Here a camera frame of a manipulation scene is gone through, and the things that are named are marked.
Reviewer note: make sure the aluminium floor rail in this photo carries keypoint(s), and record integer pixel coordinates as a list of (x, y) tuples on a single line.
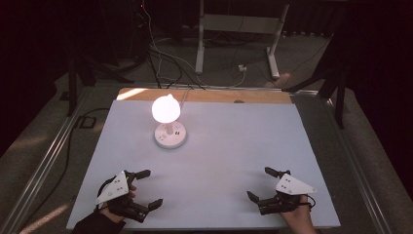
[(357, 169), (42, 162)]

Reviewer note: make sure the light grey table cover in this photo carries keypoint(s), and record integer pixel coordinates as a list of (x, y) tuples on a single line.
[(233, 156)]

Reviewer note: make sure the white power adapter plug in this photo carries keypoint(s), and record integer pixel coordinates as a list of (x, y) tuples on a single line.
[(242, 68)]

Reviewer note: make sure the person's right hand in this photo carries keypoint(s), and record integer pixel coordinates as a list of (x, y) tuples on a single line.
[(300, 214)]

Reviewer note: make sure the white metal desk frame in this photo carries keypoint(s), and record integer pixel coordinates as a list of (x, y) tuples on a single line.
[(238, 24)]

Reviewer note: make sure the black floor plate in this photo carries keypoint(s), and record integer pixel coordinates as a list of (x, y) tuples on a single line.
[(86, 122)]

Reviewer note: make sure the white round-base desk lamp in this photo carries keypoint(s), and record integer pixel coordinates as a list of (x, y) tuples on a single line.
[(170, 136)]

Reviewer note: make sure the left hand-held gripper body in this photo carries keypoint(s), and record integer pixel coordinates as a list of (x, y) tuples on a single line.
[(113, 190)]

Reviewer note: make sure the black tripod stand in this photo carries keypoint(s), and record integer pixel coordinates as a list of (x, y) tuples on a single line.
[(334, 81), (84, 71)]

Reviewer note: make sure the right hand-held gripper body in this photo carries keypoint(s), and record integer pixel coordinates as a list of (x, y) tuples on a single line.
[(293, 187)]

